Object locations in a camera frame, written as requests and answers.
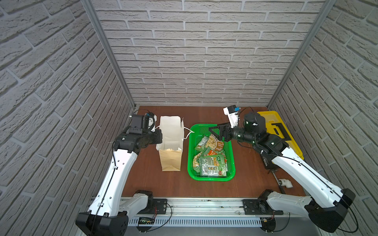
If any brown paper bag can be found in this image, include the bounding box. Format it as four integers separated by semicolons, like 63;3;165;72
156;116;194;172

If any orange green condiment packet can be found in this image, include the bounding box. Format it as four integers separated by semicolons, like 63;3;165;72
193;147;228;176

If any green condiment packet top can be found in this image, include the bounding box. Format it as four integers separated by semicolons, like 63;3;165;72
205;134;224;152

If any green white condiment packet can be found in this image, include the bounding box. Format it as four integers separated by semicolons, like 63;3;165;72
200;155;227;178

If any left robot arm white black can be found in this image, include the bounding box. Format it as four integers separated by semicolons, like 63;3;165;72
75;129;162;236

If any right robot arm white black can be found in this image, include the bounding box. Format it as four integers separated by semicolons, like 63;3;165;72
209;123;355;233

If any white pipe elbow fitting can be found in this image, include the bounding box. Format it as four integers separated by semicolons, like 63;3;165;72
279;179;293;188

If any green plastic basket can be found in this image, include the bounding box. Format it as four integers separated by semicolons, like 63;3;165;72
188;124;236;182

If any yellow black toolbox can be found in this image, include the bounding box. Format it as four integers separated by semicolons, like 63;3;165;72
258;111;304;160

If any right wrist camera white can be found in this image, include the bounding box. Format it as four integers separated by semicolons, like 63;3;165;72
223;105;240;128

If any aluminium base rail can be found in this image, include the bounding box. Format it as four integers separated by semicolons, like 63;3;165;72
88;197;325;228

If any black tool handle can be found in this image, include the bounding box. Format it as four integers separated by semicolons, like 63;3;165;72
271;169;285;194

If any aluminium corner post left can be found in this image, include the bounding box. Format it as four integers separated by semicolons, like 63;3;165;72
82;0;136;109

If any aluminium corner post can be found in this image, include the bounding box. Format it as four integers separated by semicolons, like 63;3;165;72
267;0;337;109
82;0;136;109

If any aluminium corner post right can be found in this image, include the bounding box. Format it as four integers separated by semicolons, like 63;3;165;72
267;0;337;109

